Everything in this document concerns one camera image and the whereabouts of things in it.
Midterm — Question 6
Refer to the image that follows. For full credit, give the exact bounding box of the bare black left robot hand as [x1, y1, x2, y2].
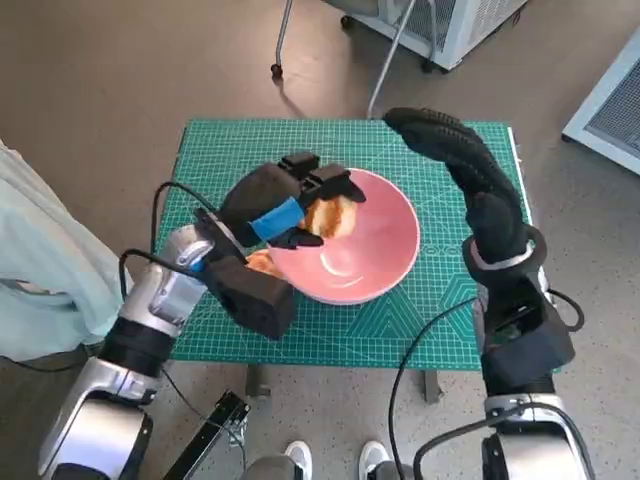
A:
[219, 152, 369, 248]

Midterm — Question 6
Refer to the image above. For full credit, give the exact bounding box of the round toy bread bun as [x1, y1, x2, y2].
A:
[246, 249, 279, 275]

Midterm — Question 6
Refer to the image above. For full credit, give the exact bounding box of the long toy bread loaf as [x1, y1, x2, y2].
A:
[303, 196, 359, 239]

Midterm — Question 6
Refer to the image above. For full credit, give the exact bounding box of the pink bowl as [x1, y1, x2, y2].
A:
[267, 168, 420, 306]

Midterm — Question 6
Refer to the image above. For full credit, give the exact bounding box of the green cutting mat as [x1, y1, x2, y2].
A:
[168, 118, 536, 372]

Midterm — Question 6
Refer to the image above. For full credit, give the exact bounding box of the grey metal table leg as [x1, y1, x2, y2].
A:
[245, 365, 272, 400]
[422, 370, 442, 404]

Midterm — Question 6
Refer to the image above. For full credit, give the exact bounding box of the white vented cabinet on casters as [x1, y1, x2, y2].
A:
[339, 0, 531, 73]

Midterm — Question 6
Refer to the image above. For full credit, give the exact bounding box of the white unit with grille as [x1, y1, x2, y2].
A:
[561, 33, 640, 177]

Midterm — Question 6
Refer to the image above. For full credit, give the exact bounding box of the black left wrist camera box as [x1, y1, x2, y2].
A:
[207, 254, 296, 341]

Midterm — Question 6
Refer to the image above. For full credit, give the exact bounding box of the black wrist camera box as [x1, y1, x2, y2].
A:
[482, 294, 575, 374]
[207, 254, 296, 341]

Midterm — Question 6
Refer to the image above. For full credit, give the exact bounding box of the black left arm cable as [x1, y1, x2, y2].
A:
[118, 181, 221, 301]

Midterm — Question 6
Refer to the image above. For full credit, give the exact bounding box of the thin black floor cable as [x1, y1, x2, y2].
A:
[160, 368, 236, 431]

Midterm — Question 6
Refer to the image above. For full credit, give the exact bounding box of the black metal frame bar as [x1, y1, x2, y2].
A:
[162, 389, 251, 480]

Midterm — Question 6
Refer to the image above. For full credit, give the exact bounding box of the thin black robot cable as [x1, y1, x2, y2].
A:
[389, 297, 479, 469]

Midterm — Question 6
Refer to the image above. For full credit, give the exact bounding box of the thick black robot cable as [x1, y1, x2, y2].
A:
[412, 403, 597, 480]

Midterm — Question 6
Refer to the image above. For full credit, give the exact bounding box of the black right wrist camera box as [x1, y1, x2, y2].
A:
[482, 294, 575, 374]

